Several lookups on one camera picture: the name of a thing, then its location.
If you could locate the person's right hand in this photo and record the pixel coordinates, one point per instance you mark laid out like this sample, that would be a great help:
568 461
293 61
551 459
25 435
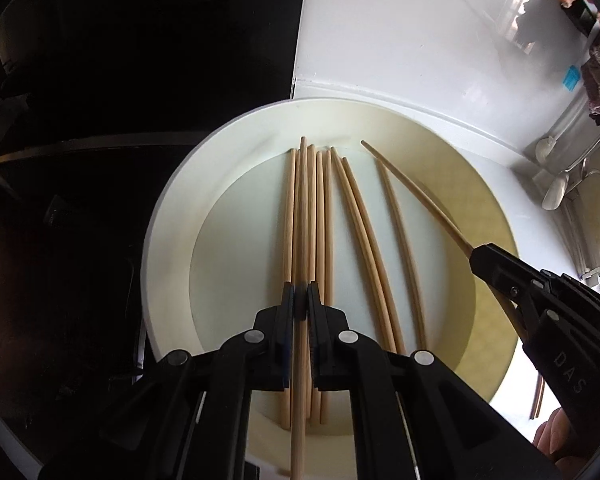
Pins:
553 435

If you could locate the blue wall sticker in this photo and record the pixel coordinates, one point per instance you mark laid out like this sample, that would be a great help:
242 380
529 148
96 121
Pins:
572 78

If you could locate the metal rack stand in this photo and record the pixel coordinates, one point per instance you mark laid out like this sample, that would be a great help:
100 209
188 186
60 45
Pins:
582 206

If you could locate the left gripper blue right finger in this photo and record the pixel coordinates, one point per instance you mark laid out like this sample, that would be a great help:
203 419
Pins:
329 363

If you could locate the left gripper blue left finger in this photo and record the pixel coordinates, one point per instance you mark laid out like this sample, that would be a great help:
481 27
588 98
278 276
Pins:
271 361

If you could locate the round white basin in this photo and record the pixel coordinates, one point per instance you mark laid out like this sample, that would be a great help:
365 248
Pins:
213 255

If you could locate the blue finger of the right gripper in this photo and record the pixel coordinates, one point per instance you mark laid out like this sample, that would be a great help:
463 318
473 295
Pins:
516 286

